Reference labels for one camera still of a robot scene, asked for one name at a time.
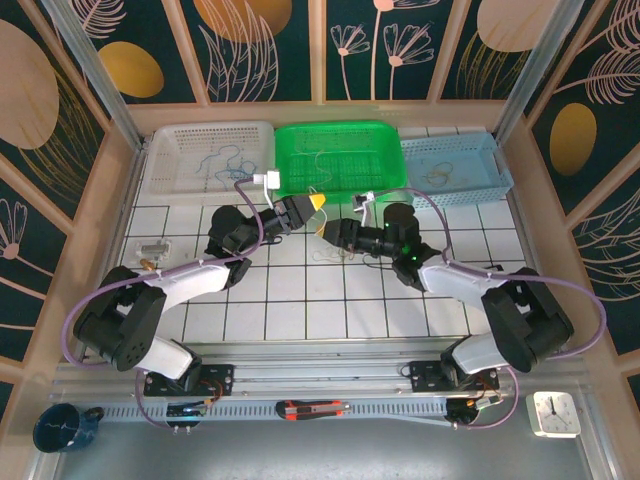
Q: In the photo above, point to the white perforated plastic basket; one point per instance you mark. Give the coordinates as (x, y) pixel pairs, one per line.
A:
(170, 150)

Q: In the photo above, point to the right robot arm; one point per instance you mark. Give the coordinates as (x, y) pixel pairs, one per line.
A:
(450, 282)

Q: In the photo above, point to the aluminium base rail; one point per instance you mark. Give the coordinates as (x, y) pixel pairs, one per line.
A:
(320, 372)

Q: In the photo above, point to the small clear plastic bag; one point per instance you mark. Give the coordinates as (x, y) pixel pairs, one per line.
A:
(154, 250)

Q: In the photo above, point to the dark blue mug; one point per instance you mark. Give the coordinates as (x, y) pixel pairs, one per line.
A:
(57, 430)

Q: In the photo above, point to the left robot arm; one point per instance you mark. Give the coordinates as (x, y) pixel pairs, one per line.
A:
(195, 282)

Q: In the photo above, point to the small electronics board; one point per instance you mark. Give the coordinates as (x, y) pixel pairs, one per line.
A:
(470, 407)
(187, 410)

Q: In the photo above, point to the red black utility knife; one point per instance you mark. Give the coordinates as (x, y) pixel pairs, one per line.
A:
(312, 410)

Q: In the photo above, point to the aluminium frame post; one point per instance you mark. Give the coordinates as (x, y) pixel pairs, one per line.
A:
(542, 60)
(102, 85)

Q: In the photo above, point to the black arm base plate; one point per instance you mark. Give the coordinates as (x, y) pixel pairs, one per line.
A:
(220, 380)
(422, 375)

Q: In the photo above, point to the green perforated plastic basket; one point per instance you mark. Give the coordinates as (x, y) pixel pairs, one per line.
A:
(360, 165)

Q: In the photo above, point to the white square clock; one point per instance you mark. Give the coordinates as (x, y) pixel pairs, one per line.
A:
(554, 414)

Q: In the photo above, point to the small brass fitting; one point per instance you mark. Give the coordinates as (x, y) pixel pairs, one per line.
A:
(146, 264)

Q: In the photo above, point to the light blue perforated basket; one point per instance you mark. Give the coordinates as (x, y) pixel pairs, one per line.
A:
(475, 165)

